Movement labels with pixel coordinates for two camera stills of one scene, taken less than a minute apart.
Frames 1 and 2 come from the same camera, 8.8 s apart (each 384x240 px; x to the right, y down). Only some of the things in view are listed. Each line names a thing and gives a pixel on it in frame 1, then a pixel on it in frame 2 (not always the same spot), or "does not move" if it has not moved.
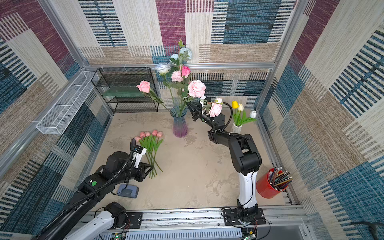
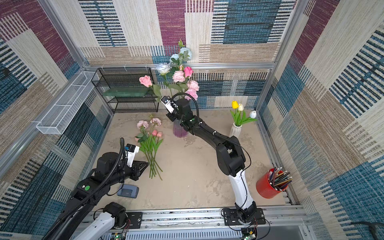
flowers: [147, 134] -> [155, 145]
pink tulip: [159, 140] does not move
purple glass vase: [180, 128] does not move
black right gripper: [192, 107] -> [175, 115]
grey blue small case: [128, 191] does not move
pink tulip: [155, 133] does not move
